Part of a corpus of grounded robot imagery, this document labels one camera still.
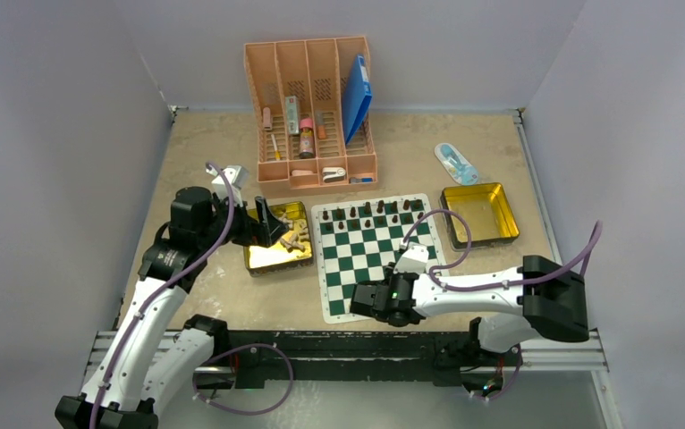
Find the white stapler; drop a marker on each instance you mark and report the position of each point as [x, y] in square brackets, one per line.
[333, 174]

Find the gold tin tray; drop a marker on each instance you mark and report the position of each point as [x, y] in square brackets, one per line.
[486, 210]
[263, 261]

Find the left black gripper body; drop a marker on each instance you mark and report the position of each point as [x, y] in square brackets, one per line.
[249, 232]

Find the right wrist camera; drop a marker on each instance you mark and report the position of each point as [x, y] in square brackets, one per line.
[413, 258]

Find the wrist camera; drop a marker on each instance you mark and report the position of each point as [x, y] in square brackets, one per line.
[413, 258]
[228, 181]

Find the blue white packaged item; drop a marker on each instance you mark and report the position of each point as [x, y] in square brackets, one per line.
[456, 164]

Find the brown bottle pink cap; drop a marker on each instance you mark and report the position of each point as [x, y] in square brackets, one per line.
[307, 140]

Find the pink desk organizer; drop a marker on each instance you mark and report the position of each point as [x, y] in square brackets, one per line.
[314, 136]

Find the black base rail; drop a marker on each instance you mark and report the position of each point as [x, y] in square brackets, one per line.
[445, 359]

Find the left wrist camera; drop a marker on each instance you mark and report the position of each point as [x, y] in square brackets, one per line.
[228, 181]

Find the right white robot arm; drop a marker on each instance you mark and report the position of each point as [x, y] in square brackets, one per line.
[538, 299]

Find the white green box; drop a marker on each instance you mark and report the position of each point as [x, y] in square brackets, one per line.
[292, 116]

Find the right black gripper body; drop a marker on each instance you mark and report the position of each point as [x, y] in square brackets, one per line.
[389, 271]

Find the pile of light chess pieces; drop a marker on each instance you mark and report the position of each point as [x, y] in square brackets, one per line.
[298, 235]

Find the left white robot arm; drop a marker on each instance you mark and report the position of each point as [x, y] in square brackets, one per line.
[130, 387]

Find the right gold tin tray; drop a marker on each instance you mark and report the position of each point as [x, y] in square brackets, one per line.
[486, 210]

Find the blue folder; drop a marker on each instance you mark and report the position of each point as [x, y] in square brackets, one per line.
[356, 98]

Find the left gold tin tray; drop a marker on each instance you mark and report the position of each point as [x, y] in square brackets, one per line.
[263, 261]

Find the green white chess board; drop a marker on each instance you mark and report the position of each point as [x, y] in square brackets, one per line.
[353, 241]

